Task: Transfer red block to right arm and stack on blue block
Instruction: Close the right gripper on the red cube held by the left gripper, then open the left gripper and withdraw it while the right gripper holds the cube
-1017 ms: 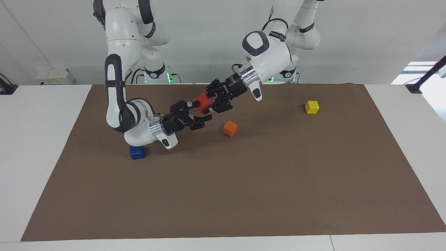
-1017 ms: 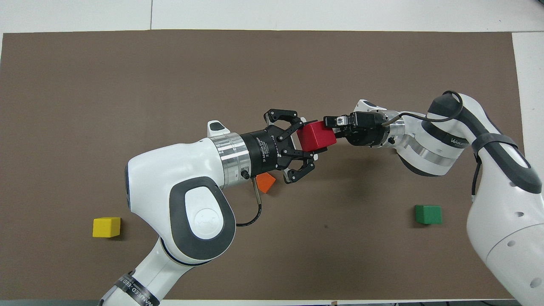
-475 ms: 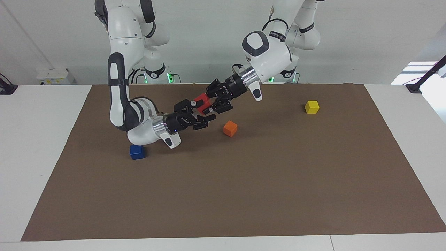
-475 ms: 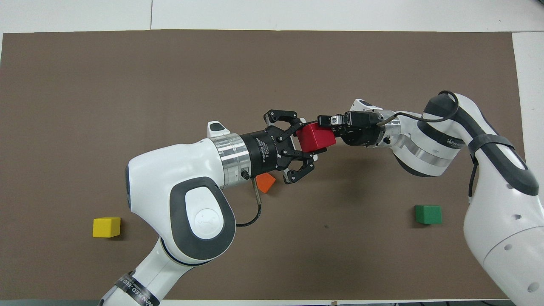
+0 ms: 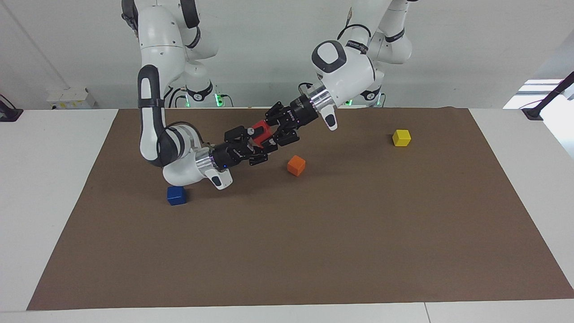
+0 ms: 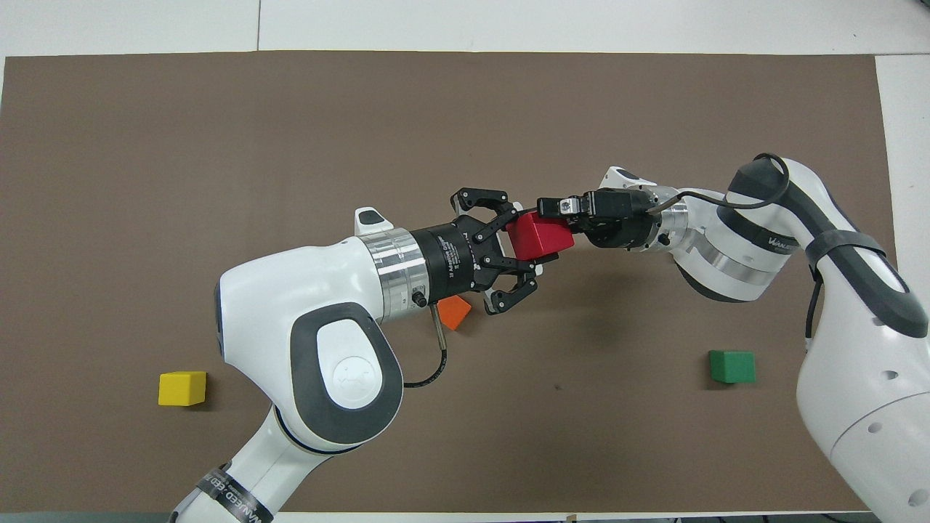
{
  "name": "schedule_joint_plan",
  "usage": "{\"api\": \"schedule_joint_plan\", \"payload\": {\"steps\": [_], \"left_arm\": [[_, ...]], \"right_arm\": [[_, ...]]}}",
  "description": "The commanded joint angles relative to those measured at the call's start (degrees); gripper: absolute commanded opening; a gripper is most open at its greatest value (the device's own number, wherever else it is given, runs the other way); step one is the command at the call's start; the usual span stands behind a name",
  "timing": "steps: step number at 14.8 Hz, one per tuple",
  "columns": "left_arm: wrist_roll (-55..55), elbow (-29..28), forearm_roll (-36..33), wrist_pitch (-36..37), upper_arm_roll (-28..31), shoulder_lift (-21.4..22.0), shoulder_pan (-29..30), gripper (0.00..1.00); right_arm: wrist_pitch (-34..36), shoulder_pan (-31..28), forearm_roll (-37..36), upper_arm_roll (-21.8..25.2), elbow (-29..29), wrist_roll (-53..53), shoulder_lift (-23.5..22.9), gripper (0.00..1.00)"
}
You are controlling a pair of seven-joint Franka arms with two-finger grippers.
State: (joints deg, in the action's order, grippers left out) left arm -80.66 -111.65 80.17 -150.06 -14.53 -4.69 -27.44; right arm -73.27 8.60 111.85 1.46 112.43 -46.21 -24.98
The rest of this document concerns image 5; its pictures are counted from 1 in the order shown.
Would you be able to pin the yellow block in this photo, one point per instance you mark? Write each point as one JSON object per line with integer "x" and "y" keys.
{"x": 402, "y": 138}

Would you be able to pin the black clamp stand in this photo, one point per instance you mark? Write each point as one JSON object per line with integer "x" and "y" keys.
{"x": 545, "y": 102}

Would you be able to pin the red block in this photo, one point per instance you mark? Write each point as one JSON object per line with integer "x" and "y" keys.
{"x": 262, "y": 130}

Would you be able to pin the white wall box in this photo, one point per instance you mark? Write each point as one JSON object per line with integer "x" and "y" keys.
{"x": 71, "y": 98}

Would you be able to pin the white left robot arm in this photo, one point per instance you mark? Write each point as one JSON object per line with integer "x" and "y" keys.
{"x": 354, "y": 72}

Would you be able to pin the orange block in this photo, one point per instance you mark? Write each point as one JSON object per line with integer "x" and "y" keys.
{"x": 296, "y": 166}

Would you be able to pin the brown table mat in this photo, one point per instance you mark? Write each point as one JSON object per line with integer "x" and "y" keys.
{"x": 314, "y": 233}

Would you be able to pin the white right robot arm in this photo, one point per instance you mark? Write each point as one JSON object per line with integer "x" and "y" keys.
{"x": 159, "y": 40}

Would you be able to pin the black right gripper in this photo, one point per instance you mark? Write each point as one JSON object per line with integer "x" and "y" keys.
{"x": 229, "y": 156}

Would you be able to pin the blue block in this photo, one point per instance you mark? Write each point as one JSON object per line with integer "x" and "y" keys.
{"x": 176, "y": 196}

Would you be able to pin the black table clamp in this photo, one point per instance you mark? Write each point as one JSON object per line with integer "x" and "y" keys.
{"x": 10, "y": 114}

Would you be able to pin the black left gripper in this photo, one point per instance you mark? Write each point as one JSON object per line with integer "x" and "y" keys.
{"x": 304, "y": 111}

